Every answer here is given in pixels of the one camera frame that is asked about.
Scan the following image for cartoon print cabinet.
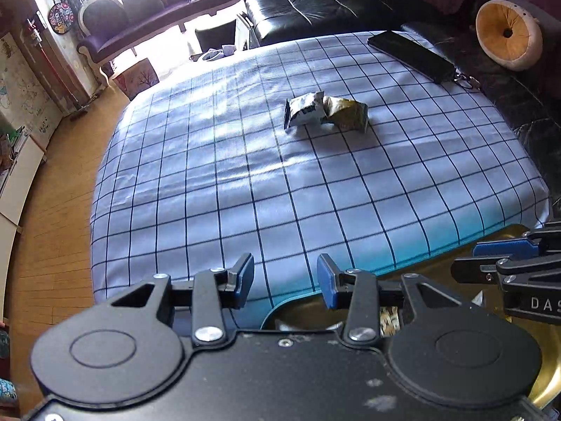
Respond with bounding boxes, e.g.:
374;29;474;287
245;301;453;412
0;31;64;145

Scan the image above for gold metal tin tray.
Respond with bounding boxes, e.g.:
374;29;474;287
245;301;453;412
261;223;561;408

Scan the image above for purple chaise lounge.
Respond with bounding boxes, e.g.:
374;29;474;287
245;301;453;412
76;0;243;84

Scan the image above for yellow green snack bag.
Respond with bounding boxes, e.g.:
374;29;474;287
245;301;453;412
324;96;369;132

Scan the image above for black leather sofa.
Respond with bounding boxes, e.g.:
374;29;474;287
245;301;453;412
243;0;561;211

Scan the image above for beige patterned snack bag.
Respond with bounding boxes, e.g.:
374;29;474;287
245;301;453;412
379;307;401;336

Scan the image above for black footstool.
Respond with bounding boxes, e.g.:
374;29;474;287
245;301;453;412
195;18;237;53

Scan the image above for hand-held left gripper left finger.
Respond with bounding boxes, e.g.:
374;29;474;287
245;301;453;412
111;253;256;345

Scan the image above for metal key ring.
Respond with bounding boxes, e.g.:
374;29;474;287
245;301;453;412
453;72;482;91

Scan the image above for blue patterned cloth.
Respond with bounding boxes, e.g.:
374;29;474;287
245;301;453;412
0;320;18;404

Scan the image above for round yellow plush cushion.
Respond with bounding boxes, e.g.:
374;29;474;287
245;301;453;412
475;0;544;72

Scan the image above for blue white slippers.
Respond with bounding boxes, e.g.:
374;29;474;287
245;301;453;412
190;46;237;62

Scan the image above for clutter on low cabinet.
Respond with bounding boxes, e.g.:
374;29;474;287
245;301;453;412
0;125;27;176

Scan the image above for red stick vacuum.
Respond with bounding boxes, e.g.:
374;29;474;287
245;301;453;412
24;18;88;117

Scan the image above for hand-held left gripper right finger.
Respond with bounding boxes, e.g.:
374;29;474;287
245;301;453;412
316;253;463;345

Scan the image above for tree print paper bag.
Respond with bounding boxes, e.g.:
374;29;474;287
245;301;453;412
113;57;161;101

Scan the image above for blue checkered tablecloth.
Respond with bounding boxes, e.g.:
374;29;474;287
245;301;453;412
90;32;552;329

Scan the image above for round colourful wall decoration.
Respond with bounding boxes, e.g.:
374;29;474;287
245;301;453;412
47;1;73;35

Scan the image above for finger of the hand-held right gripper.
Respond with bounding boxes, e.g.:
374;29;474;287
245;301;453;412
451;254;561;292
473;221;561;259

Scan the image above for white low cabinet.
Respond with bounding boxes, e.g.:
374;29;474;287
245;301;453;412
0;134;48;308

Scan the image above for black long wallet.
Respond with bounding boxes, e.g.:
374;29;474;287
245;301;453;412
367;31;457;85

